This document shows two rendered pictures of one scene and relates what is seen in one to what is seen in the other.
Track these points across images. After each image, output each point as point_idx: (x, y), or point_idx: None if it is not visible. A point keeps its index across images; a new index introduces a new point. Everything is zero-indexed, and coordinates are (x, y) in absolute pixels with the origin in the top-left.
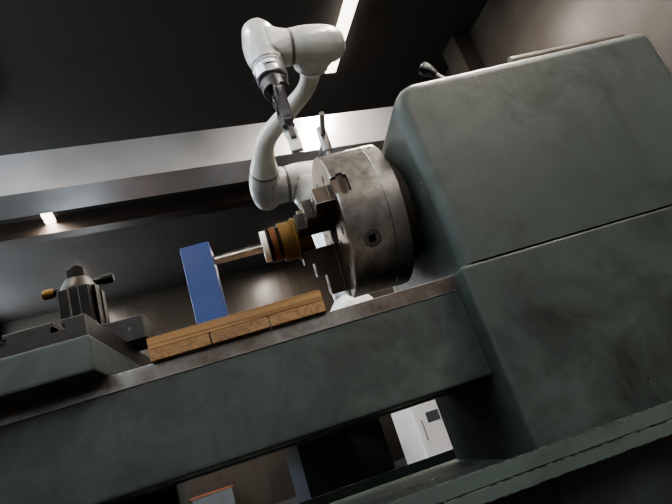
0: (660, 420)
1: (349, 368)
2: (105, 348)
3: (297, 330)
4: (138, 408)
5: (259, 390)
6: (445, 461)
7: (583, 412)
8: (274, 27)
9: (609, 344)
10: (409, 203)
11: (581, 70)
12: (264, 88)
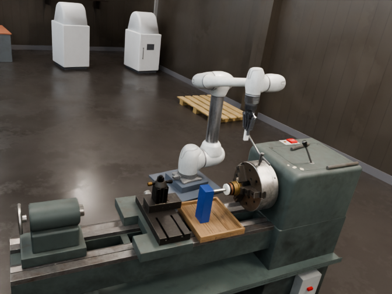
0: (294, 273)
1: (241, 245)
2: None
3: (234, 236)
4: (192, 251)
5: (220, 249)
6: None
7: (280, 262)
8: (265, 80)
9: (294, 249)
10: None
11: (340, 179)
12: (248, 109)
